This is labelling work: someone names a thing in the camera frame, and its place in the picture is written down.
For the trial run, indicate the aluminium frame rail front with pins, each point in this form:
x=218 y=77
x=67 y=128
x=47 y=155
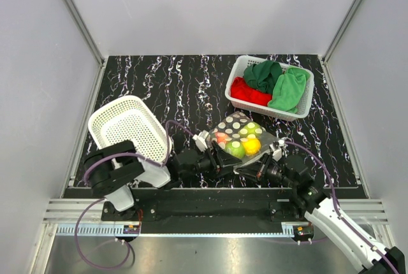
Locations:
x=69 y=210

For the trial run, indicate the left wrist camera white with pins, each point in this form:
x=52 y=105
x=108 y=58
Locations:
x=201 y=140

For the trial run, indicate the red cloth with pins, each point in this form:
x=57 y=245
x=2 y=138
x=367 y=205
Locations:
x=240 y=90

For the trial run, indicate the white rectangular slotted basket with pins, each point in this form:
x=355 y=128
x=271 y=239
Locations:
x=238 y=71

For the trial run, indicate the white perforated oval basket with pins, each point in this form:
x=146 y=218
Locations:
x=129 y=118

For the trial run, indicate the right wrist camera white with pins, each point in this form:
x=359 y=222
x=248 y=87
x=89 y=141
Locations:
x=277 y=149

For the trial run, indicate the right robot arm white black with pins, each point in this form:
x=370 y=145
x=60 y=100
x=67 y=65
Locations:
x=365 y=253

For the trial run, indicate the light green cloth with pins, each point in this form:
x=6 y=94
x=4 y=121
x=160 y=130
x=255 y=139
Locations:
x=289 y=90

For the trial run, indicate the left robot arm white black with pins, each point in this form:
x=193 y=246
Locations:
x=109 y=171

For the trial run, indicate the polka dot zip bag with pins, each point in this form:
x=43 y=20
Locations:
x=233 y=126

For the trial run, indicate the yellow fake lemon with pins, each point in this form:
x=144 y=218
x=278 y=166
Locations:
x=251 y=145

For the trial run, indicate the orange fake peach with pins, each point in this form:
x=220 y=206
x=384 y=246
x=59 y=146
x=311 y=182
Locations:
x=221 y=137

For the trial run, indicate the dark green cloth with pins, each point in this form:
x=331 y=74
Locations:
x=263 y=76

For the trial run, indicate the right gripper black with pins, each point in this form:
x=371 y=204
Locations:
x=256 y=171

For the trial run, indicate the green fake apple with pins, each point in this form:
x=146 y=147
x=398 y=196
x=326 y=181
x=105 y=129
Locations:
x=253 y=128
x=235 y=148

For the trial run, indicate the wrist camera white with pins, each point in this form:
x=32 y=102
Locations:
x=201 y=140
x=277 y=149

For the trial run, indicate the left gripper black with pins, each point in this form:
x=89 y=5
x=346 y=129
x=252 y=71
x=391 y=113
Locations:
x=221 y=161

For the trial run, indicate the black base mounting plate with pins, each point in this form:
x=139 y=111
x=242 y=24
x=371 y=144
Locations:
x=216 y=211

